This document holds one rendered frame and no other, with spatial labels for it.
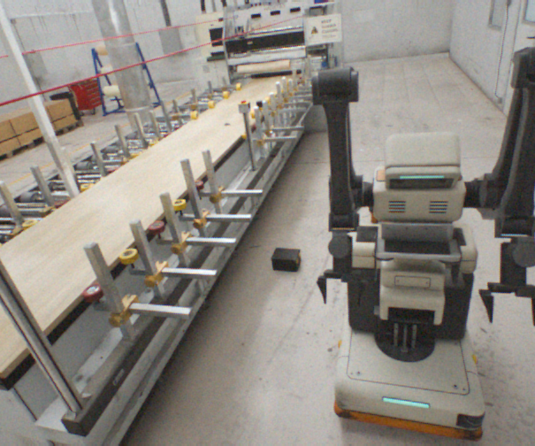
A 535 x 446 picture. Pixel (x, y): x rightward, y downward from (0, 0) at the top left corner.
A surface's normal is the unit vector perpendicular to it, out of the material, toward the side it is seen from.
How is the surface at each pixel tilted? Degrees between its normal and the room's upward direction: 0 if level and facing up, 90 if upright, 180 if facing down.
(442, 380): 0
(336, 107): 91
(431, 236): 90
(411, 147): 43
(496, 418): 0
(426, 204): 98
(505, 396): 0
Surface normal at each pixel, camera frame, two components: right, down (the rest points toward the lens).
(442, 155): -0.29, -0.29
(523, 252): -0.30, -0.02
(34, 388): 0.96, 0.01
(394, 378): -0.14, -0.86
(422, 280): -0.25, 0.62
